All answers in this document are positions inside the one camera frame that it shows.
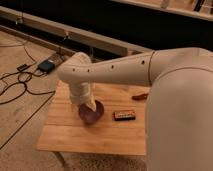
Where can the red chili pepper toy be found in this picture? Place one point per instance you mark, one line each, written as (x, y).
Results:
(143, 96)

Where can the purple ceramic bowl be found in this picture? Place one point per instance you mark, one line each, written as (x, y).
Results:
(89, 116)

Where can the small black adapter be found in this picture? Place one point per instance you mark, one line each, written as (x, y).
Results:
(22, 67)

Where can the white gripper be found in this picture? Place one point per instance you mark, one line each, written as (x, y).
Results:
(81, 93)

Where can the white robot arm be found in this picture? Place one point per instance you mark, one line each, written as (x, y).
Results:
(179, 108)

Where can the black power adapter box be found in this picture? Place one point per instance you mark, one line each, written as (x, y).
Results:
(46, 66)

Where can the wooden table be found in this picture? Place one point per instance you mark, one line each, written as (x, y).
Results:
(64, 131)

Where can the metal wall rail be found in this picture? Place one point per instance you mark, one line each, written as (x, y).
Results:
(79, 35)

